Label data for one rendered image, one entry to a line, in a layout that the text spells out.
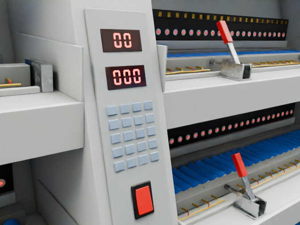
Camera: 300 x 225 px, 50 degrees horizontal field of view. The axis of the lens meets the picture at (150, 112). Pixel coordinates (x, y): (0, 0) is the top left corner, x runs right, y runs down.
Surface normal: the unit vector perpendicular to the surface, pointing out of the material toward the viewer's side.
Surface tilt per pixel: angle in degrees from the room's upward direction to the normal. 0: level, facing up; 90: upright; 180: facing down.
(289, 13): 90
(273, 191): 17
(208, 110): 107
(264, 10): 90
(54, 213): 90
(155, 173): 90
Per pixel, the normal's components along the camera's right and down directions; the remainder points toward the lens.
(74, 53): -0.79, 0.13
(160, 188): 0.60, -0.04
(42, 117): 0.61, 0.26
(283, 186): 0.05, -0.96
